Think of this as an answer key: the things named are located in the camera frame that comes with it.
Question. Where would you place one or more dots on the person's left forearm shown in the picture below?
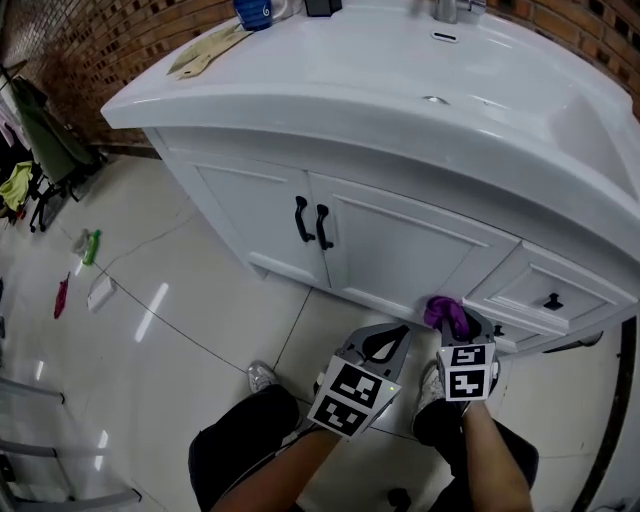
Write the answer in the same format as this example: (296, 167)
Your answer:
(280, 475)

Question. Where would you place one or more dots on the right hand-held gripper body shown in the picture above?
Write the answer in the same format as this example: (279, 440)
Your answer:
(465, 375)

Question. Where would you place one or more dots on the person's left white shoe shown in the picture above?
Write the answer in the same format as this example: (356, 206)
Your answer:
(261, 377)

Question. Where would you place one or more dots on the person's right white shoe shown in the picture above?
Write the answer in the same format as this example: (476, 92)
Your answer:
(430, 385)

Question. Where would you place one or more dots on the red cloth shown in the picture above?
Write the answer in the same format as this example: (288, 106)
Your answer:
(62, 297)

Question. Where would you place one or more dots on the green spray bottle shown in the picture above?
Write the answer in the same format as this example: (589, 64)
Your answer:
(92, 247)

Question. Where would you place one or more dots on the black metal pole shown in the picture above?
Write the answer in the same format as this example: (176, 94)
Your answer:
(607, 425)

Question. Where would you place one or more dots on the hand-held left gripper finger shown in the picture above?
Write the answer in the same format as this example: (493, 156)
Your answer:
(357, 345)
(397, 365)

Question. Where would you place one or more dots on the green hanging coat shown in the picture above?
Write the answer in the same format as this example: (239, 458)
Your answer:
(45, 140)

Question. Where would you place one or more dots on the person's white shoe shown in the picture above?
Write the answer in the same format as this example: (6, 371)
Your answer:
(430, 385)
(261, 377)

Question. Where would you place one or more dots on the white vanity cabinet with sink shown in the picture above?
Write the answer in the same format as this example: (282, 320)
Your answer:
(350, 75)

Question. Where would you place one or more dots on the clear plastic bowl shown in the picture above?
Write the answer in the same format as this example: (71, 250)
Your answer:
(79, 242)

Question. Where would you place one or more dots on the black phone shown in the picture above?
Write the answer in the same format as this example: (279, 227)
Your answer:
(322, 6)

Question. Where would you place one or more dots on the chrome faucet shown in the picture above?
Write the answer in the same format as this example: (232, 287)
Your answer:
(445, 9)

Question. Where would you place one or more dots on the blue ceramic mug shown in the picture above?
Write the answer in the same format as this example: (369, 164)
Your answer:
(252, 15)

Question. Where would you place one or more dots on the person's left leg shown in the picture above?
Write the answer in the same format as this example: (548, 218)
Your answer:
(235, 430)

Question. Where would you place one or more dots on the person's leg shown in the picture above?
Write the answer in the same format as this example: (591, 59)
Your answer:
(235, 430)
(435, 425)

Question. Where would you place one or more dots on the chrome sink drain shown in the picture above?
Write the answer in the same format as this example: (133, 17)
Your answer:
(435, 99)

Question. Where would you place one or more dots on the black office chair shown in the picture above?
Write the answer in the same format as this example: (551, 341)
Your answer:
(42, 200)

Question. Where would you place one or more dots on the yellow-green garment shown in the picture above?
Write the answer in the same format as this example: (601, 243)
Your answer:
(15, 185)

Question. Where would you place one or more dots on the white cabinet door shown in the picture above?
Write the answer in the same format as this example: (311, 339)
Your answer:
(250, 215)
(400, 250)

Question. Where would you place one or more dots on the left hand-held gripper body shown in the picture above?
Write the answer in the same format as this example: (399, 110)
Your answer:
(350, 395)

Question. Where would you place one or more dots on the person's right leg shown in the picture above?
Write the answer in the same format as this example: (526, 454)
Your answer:
(435, 425)

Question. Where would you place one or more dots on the purple cloth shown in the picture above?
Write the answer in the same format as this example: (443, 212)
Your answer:
(442, 307)

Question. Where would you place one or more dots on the person's right forearm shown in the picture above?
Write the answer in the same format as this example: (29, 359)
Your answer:
(492, 460)

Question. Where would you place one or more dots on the white frame table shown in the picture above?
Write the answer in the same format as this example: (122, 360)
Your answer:
(35, 390)

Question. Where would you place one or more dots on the white power strip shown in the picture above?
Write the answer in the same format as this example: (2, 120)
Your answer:
(101, 294)

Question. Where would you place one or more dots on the white drawer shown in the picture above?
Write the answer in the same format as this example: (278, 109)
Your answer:
(525, 295)
(530, 340)

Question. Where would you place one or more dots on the black drawer knob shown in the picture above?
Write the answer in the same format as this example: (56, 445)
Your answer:
(498, 331)
(552, 302)

